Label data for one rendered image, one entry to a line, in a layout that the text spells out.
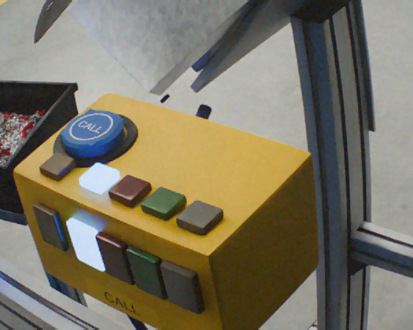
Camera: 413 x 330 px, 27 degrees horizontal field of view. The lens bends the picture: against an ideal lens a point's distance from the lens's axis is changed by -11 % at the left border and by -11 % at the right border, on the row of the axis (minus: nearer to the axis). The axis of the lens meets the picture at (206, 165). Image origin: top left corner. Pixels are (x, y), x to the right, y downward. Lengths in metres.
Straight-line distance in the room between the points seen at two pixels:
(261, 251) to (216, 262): 0.04
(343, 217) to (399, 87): 1.49
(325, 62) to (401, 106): 1.52
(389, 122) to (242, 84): 0.48
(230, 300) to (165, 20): 0.45
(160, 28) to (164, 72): 0.05
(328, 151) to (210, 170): 0.60
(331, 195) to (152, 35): 0.36
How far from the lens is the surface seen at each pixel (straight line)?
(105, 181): 0.53
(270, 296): 0.54
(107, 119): 0.57
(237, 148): 0.54
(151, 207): 0.50
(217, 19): 0.90
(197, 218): 0.49
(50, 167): 0.55
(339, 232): 1.19
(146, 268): 0.51
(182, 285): 0.50
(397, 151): 2.37
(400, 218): 2.15
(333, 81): 1.07
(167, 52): 0.90
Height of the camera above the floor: 1.38
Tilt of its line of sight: 35 degrees down
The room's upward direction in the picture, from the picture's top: 10 degrees counter-clockwise
